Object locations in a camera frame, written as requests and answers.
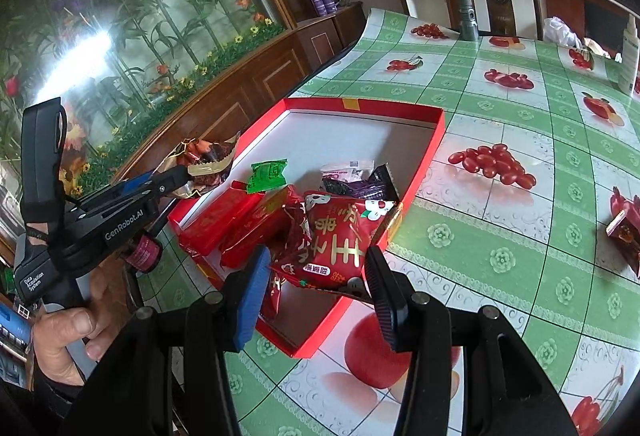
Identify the red flower snack packet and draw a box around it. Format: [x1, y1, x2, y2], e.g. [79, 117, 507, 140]
[271, 191, 399, 290]

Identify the grey metal flashlight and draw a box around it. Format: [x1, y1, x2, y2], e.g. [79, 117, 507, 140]
[457, 0, 480, 42]

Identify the pink Lotso bear snack packet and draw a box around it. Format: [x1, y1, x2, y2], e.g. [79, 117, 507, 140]
[320, 160, 374, 183]

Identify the black snack packet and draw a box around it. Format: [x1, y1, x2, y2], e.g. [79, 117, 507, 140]
[322, 164, 400, 202]

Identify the brown gold snack bag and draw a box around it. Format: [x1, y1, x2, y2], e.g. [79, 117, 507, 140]
[153, 133, 240, 199]

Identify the red white papercut snack packet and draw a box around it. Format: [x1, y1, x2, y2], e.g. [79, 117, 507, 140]
[260, 271, 282, 320]

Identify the plain red snack packet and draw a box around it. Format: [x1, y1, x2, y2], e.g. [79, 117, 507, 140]
[178, 181, 265, 256]

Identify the green fruit pattern tablecloth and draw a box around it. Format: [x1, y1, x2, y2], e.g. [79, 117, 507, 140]
[134, 7, 640, 436]

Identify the red shallow gift box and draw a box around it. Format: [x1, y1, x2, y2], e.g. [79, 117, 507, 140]
[176, 97, 445, 358]

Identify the dark red snack packet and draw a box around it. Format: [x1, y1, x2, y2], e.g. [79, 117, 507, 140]
[605, 187, 640, 277]

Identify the green snack packet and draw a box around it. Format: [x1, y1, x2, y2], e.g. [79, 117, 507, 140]
[246, 159, 288, 193]

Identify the red glossy snack packet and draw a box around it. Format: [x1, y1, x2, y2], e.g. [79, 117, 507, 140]
[219, 185, 303, 269]

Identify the white spray bottle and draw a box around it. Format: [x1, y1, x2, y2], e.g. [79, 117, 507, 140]
[618, 14, 639, 95]

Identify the person left hand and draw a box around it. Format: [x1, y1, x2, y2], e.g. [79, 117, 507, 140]
[34, 263, 129, 386]

